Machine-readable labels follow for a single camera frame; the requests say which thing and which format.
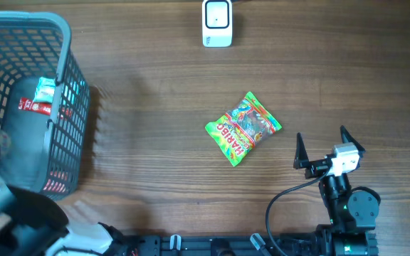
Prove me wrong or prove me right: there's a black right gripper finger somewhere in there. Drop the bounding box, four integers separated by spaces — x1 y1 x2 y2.
340 125 366 156
293 132 310 169

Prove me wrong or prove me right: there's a red candy bar wrapper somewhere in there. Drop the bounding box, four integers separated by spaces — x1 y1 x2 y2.
17 97 73 119

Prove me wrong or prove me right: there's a green Haribo gummy bag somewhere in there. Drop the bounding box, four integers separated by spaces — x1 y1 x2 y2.
205 92 282 166

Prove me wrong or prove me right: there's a teal white snack pouch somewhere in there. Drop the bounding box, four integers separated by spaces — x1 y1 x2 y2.
33 77 56 104

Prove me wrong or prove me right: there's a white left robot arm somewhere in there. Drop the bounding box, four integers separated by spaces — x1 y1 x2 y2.
0 177 129 256

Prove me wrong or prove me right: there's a white barcode scanner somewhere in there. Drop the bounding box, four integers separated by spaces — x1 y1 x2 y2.
201 0 233 48

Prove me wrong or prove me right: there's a grey plastic lattice basket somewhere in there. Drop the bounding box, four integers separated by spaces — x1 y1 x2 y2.
0 11 90 201

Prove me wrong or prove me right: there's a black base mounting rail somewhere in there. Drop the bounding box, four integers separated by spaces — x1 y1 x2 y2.
121 234 332 256

